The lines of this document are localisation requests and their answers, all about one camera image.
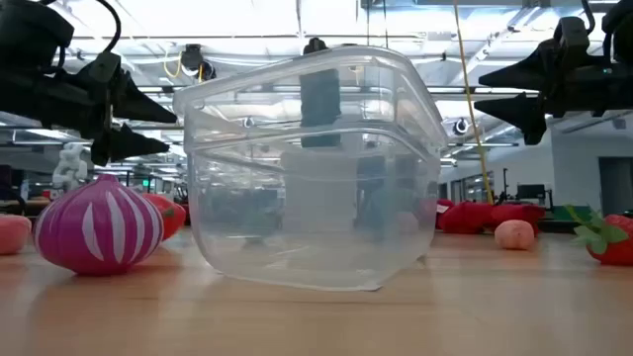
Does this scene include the purple white-striped toy onion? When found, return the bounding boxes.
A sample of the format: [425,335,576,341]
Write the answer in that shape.
[32,173,165,277]

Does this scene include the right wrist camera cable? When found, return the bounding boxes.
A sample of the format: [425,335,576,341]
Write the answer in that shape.
[581,0,597,36]

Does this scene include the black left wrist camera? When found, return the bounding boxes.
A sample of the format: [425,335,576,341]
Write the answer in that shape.
[0,0,75,70]

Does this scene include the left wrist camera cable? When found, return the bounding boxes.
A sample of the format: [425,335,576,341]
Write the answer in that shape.
[93,0,123,53]

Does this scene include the red strawberry with leafy top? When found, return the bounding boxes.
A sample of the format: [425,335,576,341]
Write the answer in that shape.
[565,203,633,267]

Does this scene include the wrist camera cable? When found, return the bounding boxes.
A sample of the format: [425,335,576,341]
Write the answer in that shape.
[581,0,597,36]
[93,0,123,53]

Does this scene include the black monitor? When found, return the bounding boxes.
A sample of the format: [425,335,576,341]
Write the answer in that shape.
[516,183,548,202]

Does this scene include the red toy dragon fruit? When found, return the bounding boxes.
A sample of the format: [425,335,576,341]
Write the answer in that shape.
[141,192,188,242]

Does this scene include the green flat board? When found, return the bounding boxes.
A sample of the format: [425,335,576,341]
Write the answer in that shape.
[551,205,594,223]

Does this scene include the clear plastic tupperware container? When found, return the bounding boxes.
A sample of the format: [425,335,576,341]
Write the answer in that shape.
[171,44,450,293]

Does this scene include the grey door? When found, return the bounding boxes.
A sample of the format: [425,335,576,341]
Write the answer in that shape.
[597,156,633,217]

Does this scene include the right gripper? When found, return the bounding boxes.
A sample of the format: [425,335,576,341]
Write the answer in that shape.
[473,17,633,146]

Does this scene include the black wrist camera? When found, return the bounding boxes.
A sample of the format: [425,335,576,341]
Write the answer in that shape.
[0,0,75,70]
[600,0,633,65]

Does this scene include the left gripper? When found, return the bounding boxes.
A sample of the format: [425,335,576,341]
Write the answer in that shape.
[0,51,178,167]

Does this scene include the pink toy peach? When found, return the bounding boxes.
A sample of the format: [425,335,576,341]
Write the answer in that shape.
[0,214,33,256]
[494,219,536,251]

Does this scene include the white robot figure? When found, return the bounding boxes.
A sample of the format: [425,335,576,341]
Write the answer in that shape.
[51,142,89,192]

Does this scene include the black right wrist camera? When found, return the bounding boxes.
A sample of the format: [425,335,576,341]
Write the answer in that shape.
[600,0,633,65]

